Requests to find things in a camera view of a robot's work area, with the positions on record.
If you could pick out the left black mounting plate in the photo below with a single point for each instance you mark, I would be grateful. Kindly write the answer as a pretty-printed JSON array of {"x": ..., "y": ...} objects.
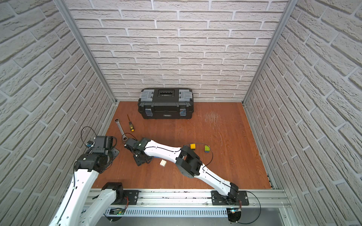
[{"x": 127, "y": 197}]

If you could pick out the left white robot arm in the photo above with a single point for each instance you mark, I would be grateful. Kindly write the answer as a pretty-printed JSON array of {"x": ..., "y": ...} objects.
[{"x": 70, "y": 212}]

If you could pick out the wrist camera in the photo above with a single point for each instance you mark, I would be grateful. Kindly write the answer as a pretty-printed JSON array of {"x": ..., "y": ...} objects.
[
  {"x": 102, "y": 144},
  {"x": 130, "y": 143}
]

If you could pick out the black mounting plate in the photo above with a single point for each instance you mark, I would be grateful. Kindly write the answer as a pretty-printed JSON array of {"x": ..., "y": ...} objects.
[
  {"x": 127, "y": 197},
  {"x": 230, "y": 200}
]

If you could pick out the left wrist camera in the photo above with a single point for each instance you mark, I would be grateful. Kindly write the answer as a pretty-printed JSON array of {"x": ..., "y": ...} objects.
[{"x": 102, "y": 144}]

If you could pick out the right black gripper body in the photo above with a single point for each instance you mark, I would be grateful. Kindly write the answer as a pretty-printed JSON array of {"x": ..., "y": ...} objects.
[{"x": 139, "y": 160}]

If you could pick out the white lego brick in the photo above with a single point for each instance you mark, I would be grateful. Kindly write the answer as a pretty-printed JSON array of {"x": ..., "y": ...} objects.
[{"x": 163, "y": 163}]

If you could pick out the silver combination wrench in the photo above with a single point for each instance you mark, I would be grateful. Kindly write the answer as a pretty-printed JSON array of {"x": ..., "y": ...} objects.
[{"x": 124, "y": 137}]

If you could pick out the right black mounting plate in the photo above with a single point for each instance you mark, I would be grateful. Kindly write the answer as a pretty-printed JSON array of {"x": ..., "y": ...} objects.
[{"x": 230, "y": 200}]

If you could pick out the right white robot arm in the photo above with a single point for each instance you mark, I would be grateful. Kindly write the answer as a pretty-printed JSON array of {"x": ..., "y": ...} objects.
[{"x": 186, "y": 160}]

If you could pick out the white slotted cable duct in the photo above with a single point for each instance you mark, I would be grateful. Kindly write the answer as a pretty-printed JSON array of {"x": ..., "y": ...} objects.
[{"x": 167, "y": 212}]

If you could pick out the yellow black screwdriver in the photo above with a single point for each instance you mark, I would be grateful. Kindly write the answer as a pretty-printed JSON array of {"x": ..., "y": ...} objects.
[{"x": 130, "y": 124}]

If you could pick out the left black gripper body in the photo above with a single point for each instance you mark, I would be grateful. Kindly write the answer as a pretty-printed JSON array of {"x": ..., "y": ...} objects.
[{"x": 113, "y": 152}]

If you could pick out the black plastic toolbox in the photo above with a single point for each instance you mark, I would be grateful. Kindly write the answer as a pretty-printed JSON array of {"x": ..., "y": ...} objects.
[{"x": 166, "y": 103}]

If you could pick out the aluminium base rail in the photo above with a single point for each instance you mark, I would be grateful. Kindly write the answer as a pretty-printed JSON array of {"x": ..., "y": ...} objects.
[{"x": 184, "y": 198}]

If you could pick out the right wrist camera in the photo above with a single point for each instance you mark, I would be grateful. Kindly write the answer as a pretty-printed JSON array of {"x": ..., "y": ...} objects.
[{"x": 130, "y": 143}]

